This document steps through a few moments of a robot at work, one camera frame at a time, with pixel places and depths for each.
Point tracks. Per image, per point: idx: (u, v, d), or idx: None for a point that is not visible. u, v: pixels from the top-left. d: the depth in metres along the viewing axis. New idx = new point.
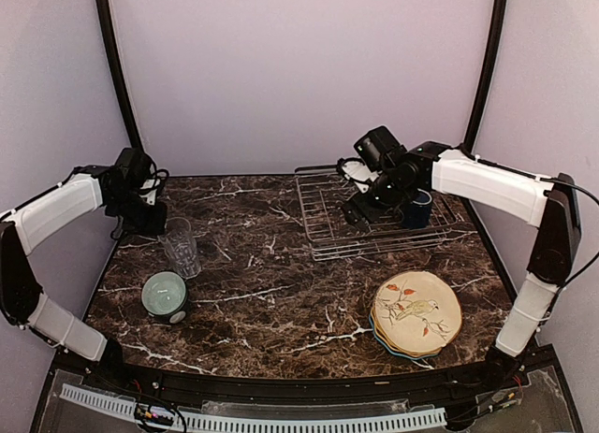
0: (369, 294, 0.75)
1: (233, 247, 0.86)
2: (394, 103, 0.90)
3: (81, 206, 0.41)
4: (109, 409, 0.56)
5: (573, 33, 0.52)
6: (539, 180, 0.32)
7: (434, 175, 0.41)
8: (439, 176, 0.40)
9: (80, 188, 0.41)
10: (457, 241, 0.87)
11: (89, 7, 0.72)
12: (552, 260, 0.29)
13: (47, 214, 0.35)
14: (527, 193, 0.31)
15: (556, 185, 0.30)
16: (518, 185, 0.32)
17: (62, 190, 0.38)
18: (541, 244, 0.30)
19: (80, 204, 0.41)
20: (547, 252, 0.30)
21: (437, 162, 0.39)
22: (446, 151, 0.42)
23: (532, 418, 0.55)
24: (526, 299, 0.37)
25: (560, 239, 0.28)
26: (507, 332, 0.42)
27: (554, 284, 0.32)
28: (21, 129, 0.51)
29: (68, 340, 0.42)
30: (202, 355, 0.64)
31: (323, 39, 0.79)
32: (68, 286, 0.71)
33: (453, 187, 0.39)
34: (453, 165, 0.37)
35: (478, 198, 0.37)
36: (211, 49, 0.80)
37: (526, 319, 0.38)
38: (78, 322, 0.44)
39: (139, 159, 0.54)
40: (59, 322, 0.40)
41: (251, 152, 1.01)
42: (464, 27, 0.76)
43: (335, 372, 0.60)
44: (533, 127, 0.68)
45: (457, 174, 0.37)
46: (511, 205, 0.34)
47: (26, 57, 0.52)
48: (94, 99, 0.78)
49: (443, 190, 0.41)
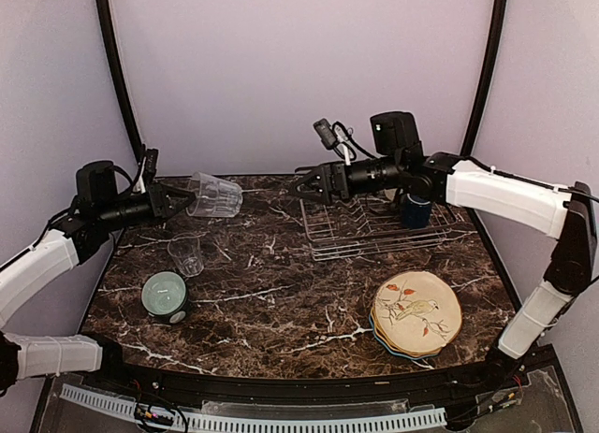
0: (369, 294, 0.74)
1: (233, 247, 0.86)
2: (394, 102, 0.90)
3: (54, 267, 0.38)
4: (109, 409, 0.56)
5: (573, 32, 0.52)
6: (557, 190, 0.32)
7: (448, 188, 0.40)
8: (455, 189, 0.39)
9: (52, 252, 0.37)
10: (457, 241, 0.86)
11: (89, 8, 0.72)
12: (572, 272, 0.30)
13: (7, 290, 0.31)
14: (549, 206, 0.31)
15: (576, 195, 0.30)
16: (538, 198, 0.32)
17: (31, 258, 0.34)
18: (558, 255, 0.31)
19: (51, 267, 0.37)
20: (565, 264, 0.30)
21: (452, 174, 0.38)
22: (459, 162, 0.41)
23: (532, 418, 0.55)
24: (534, 305, 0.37)
25: (578, 249, 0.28)
26: (511, 334, 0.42)
27: (567, 294, 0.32)
28: (21, 129, 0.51)
29: (65, 365, 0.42)
30: (202, 355, 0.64)
31: (323, 40, 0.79)
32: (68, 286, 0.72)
33: (468, 200, 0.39)
34: (471, 179, 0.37)
35: (497, 211, 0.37)
36: (211, 49, 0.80)
37: (532, 324, 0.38)
38: (66, 344, 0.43)
39: (96, 178, 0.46)
40: (51, 353, 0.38)
41: (252, 152, 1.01)
42: (464, 27, 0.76)
43: (335, 372, 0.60)
44: (533, 127, 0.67)
45: (471, 188, 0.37)
46: (532, 218, 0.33)
47: (26, 57, 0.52)
48: (94, 100, 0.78)
49: (459, 202, 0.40)
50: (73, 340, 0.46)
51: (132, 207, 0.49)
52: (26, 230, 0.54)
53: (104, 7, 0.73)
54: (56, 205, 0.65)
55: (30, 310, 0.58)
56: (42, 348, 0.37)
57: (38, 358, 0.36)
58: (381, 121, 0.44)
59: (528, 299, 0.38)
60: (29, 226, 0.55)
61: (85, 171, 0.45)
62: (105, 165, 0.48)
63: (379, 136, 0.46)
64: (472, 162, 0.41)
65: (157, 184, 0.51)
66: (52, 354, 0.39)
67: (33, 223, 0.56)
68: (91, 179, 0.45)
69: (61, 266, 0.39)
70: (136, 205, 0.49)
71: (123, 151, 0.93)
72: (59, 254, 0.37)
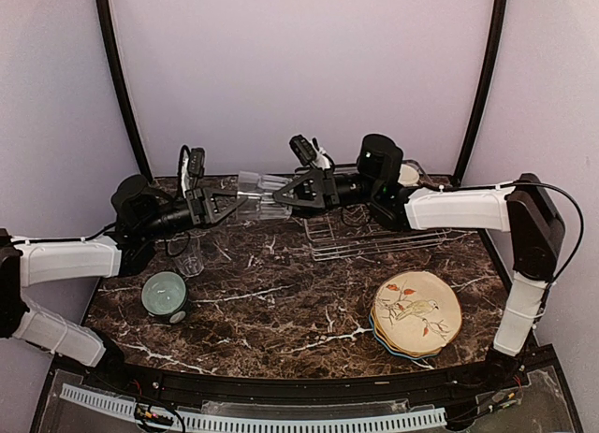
0: (369, 294, 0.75)
1: (233, 247, 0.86)
2: (394, 103, 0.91)
3: (95, 268, 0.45)
4: (109, 410, 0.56)
5: (574, 33, 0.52)
6: (501, 188, 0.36)
7: (410, 215, 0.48)
8: (415, 214, 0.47)
9: (98, 252, 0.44)
10: (457, 241, 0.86)
11: (88, 7, 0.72)
12: (535, 256, 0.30)
13: (53, 259, 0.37)
14: (490, 202, 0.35)
15: (520, 187, 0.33)
16: (478, 200, 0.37)
17: (83, 246, 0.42)
18: (519, 247, 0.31)
19: (95, 266, 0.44)
20: (528, 252, 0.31)
21: (409, 203, 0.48)
22: (417, 192, 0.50)
23: (533, 418, 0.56)
24: (519, 298, 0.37)
25: (536, 237, 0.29)
26: (504, 333, 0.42)
27: (540, 280, 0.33)
28: (21, 129, 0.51)
29: (62, 349, 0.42)
30: (202, 355, 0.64)
31: (323, 39, 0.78)
32: (70, 286, 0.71)
33: (433, 221, 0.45)
34: (422, 202, 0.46)
35: (456, 221, 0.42)
36: (211, 48, 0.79)
37: (520, 318, 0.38)
38: (72, 329, 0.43)
39: (131, 204, 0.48)
40: (51, 333, 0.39)
41: (252, 152, 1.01)
42: (465, 27, 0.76)
43: (335, 372, 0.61)
44: (533, 127, 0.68)
45: (426, 209, 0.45)
46: (481, 217, 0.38)
47: (25, 57, 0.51)
48: (94, 101, 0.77)
49: (424, 224, 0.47)
50: (80, 331, 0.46)
51: (174, 214, 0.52)
52: (27, 231, 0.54)
53: (104, 7, 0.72)
54: (57, 205, 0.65)
55: None
56: (49, 322, 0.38)
57: (40, 329, 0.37)
58: (372, 151, 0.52)
59: (512, 296, 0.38)
60: (30, 226, 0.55)
61: (120, 199, 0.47)
62: (139, 187, 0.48)
63: (366, 161, 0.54)
64: (428, 189, 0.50)
65: (195, 192, 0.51)
66: (57, 332, 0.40)
67: (34, 222, 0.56)
68: (126, 205, 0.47)
69: (102, 268, 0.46)
70: (179, 209, 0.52)
71: (123, 151, 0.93)
72: (107, 257, 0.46)
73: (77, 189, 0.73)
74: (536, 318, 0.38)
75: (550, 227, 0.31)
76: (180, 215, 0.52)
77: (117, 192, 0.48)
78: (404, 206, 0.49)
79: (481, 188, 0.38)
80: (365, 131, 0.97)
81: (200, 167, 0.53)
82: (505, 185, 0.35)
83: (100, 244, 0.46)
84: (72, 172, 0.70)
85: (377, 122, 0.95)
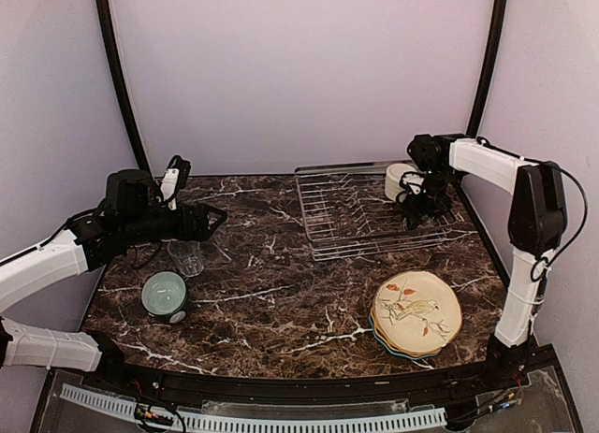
0: (369, 294, 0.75)
1: (233, 247, 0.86)
2: (394, 103, 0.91)
3: (64, 271, 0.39)
4: (108, 410, 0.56)
5: (574, 32, 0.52)
6: (523, 160, 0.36)
7: (451, 155, 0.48)
8: (456, 155, 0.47)
9: (58, 257, 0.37)
10: (457, 241, 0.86)
11: (88, 7, 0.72)
12: (525, 227, 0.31)
13: (3, 287, 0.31)
14: (507, 165, 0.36)
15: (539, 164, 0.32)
16: (502, 163, 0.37)
17: (37, 255, 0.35)
18: (518, 218, 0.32)
19: (59, 270, 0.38)
20: (521, 221, 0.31)
21: (454, 144, 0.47)
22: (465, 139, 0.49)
23: (533, 418, 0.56)
24: (516, 276, 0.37)
25: (527, 206, 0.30)
26: (504, 318, 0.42)
27: (532, 256, 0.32)
28: (22, 129, 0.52)
29: (54, 362, 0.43)
30: (202, 355, 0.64)
31: (322, 38, 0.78)
32: (62, 292, 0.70)
33: (466, 166, 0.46)
34: (464, 148, 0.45)
35: (481, 175, 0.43)
36: (211, 50, 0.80)
37: (517, 300, 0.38)
38: (63, 342, 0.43)
39: (127, 189, 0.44)
40: (43, 348, 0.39)
41: (252, 153, 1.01)
42: (465, 26, 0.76)
43: (335, 372, 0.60)
44: (533, 126, 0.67)
45: (464, 152, 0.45)
46: (503, 179, 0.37)
47: (27, 57, 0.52)
48: (94, 101, 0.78)
49: (460, 168, 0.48)
50: (71, 339, 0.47)
51: (161, 218, 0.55)
52: (28, 231, 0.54)
53: (104, 7, 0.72)
54: (58, 204, 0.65)
55: (28, 319, 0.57)
56: (35, 341, 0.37)
57: (31, 346, 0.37)
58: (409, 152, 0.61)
59: (515, 278, 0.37)
60: (30, 227, 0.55)
61: (117, 180, 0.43)
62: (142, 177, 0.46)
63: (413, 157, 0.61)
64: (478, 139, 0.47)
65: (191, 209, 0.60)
66: (46, 349, 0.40)
67: (34, 222, 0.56)
68: (122, 188, 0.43)
69: (67, 269, 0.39)
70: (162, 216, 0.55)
71: (123, 151, 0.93)
72: (67, 258, 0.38)
73: (77, 189, 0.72)
74: (534, 307, 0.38)
75: (553, 212, 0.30)
76: (161, 221, 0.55)
77: (118, 174, 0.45)
78: (449, 146, 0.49)
79: (513, 154, 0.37)
80: (365, 131, 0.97)
81: (186, 175, 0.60)
82: (535, 162, 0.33)
83: (57, 245, 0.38)
84: (72, 172, 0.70)
85: (378, 122, 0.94)
